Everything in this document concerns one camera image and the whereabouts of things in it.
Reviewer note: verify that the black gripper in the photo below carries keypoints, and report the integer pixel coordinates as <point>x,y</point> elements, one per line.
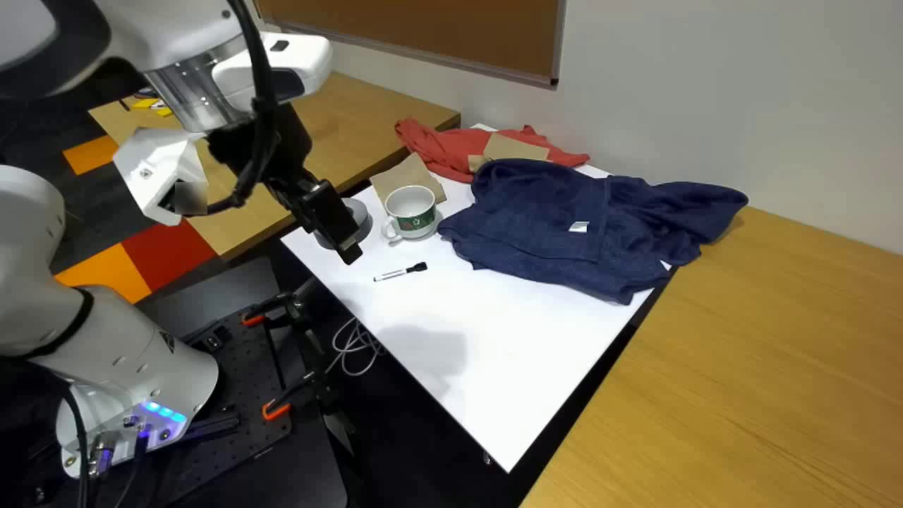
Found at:
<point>268,152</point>

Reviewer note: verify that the white marker with black cap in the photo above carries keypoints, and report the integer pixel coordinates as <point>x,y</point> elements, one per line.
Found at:
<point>399,274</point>

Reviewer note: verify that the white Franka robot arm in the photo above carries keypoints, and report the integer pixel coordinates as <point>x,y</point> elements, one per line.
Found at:
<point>113,362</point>

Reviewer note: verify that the large brown paper piece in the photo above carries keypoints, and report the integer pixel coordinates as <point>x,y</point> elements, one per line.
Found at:
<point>402,176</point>

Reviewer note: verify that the wooden desk with yellow packet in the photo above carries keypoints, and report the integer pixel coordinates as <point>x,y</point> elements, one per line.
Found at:
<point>349,123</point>

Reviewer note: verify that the red orange cloth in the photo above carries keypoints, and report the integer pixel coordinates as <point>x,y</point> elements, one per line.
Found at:
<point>440,146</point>

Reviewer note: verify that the small brown paper piece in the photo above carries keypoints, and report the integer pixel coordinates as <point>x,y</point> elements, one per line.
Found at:
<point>508,147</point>

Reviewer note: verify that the yellow printed packet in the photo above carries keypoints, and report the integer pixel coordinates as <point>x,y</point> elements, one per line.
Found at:
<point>151,105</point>

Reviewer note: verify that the navy blue cloth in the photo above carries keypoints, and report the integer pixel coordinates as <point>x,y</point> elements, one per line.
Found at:
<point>566,229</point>

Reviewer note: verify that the long wooden desk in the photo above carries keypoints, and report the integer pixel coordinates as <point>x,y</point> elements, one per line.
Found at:
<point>751,377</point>

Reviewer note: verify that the grey duct tape roll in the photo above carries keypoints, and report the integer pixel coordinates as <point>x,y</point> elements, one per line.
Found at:
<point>363,215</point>

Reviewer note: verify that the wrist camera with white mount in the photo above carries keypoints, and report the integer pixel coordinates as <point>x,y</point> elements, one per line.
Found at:
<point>151,170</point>

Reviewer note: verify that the cork board with metal frame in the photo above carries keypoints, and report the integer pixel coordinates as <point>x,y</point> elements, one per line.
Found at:
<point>423,29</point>

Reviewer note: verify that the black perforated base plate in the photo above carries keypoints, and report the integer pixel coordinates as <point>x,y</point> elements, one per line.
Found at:
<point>236,454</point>

